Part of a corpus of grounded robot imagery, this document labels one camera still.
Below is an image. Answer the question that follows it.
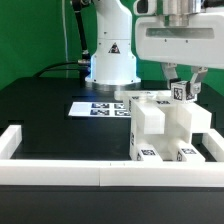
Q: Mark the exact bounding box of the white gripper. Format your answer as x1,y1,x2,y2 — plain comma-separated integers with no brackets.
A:
135,12,224,95

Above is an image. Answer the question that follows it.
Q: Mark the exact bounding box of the white chair back part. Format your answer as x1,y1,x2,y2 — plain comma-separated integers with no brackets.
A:
114,90,212,135

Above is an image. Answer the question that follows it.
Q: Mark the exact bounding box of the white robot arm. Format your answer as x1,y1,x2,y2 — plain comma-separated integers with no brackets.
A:
71,0,224,95

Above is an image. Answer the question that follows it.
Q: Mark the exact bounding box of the white base tag sheet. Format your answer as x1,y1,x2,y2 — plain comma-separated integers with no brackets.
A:
69,102,130,117

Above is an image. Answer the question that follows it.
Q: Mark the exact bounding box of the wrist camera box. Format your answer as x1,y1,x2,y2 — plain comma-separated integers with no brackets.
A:
133,0,157,15

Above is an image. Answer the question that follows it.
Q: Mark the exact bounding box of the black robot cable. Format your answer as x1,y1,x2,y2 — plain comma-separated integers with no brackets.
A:
32,9,92,78

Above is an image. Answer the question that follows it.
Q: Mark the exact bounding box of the white obstacle fence wall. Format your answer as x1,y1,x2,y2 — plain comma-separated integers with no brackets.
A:
0,125,224,187

